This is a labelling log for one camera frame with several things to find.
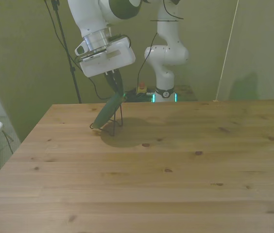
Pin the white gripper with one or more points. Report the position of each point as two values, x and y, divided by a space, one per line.
110 59

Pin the dark teal round plate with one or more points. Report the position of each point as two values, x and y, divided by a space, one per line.
106 112

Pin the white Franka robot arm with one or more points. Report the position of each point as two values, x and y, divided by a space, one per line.
168 54

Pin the yellow emergency stop button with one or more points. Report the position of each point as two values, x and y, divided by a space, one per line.
141 88

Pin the black tripod stand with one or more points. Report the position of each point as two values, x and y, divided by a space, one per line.
65 46

